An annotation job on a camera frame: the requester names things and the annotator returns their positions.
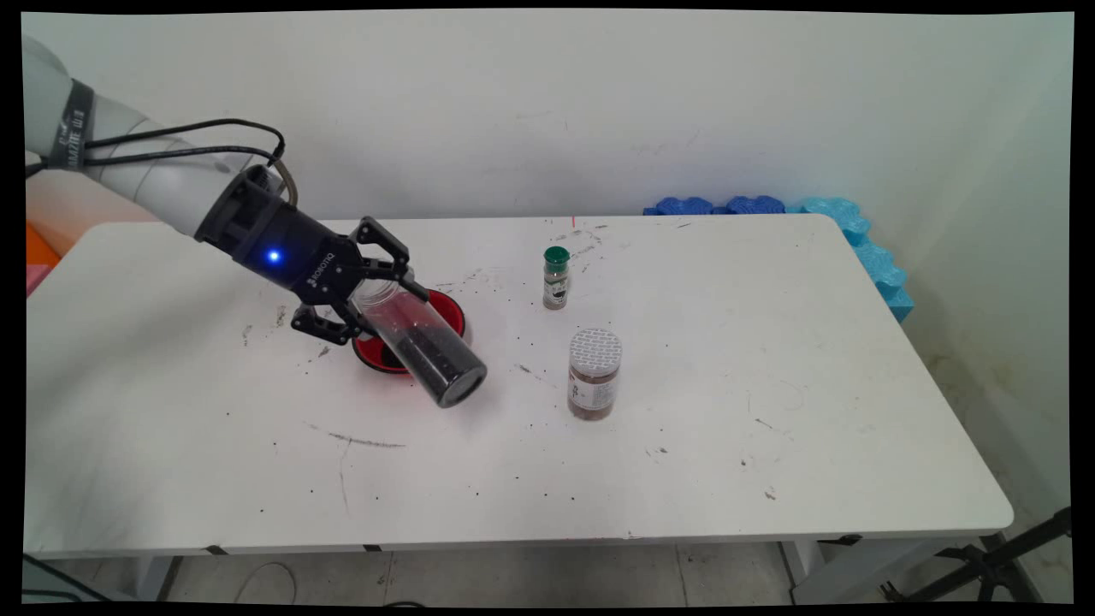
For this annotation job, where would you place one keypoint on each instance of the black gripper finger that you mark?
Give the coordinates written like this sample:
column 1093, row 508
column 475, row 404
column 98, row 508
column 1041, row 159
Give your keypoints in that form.
column 395, row 257
column 321, row 325

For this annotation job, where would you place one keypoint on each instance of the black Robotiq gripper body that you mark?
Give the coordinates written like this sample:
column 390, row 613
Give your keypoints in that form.
column 282, row 248

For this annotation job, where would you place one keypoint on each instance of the clear jar with black seeds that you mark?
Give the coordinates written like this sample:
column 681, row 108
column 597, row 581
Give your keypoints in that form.
column 436, row 359

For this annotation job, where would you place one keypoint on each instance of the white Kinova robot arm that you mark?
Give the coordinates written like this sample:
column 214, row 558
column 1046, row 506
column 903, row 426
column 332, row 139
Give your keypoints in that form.
column 162, row 184

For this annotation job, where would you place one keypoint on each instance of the red bowl with black seeds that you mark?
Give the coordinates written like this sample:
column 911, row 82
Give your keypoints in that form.
column 445, row 312

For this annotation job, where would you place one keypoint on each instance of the green-capped small spice bottle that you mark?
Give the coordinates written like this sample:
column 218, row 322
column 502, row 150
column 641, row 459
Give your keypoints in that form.
column 556, row 282

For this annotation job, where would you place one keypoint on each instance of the white-lidded brown spice jar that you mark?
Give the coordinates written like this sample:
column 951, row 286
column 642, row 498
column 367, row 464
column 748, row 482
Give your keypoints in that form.
column 594, row 376

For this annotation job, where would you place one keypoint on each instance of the orange pink board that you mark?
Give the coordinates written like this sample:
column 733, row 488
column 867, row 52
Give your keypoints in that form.
column 38, row 248

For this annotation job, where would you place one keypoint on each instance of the dark blue foam piece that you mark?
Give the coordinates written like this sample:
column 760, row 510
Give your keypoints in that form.
column 684, row 206
column 754, row 205

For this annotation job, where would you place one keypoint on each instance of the white table leg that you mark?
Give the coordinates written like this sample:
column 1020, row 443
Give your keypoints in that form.
column 154, row 577

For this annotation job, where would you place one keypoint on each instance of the light blue foam mat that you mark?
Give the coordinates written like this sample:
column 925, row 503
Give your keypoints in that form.
column 881, row 265

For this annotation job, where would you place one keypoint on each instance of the black tripod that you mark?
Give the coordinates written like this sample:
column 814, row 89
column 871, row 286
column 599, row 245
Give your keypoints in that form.
column 984, row 565

